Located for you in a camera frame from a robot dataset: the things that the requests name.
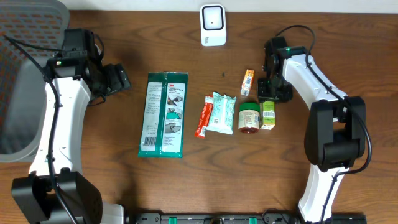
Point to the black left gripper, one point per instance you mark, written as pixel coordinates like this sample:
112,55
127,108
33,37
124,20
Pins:
119,81

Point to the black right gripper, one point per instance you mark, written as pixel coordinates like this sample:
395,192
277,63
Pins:
263,94

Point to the green juice carton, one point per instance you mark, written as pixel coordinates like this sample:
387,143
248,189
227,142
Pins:
267,119

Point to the orange tissue packet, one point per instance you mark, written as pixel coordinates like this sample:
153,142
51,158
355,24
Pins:
247,82

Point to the green lid spice jar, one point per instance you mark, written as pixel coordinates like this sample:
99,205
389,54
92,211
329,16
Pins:
248,118

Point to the white teal snack packet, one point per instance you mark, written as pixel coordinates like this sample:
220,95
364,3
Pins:
222,114

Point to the green white barcode packet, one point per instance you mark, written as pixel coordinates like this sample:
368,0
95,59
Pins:
163,122

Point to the red white snack packet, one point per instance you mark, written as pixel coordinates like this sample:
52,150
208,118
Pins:
204,117

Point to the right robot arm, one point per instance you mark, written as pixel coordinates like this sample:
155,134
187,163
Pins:
336,141

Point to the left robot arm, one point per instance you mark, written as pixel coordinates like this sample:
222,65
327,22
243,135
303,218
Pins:
55,191

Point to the white barcode scanner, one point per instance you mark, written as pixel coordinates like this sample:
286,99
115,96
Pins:
213,25

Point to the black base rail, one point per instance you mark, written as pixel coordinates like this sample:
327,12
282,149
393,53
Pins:
269,217

